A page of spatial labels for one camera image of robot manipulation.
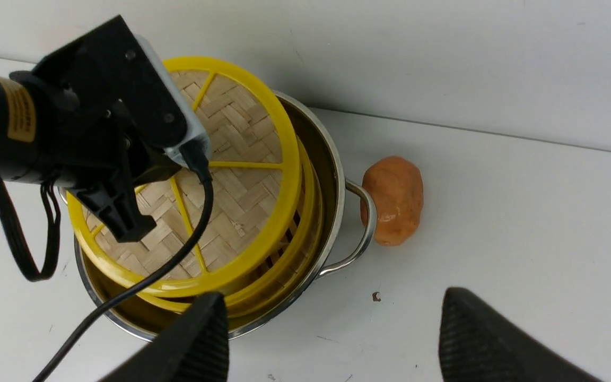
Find bamboo steamer basket yellow rim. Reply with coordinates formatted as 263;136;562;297
80;135;325;319

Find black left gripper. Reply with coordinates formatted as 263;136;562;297
11;15;186;242

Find woven bamboo lid yellow rim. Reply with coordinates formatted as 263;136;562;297
66;56;304;298

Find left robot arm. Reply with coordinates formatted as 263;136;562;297
0;15;188;242

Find black left camera cable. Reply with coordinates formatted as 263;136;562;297
31;139;215;382

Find brown plastic potato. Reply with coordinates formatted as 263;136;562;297
363;155;424;247

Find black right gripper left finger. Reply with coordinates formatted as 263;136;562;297
101;292;230;381

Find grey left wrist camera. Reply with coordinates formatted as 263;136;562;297
135;34;213;169

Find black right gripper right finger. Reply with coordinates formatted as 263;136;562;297
438;287;599;381

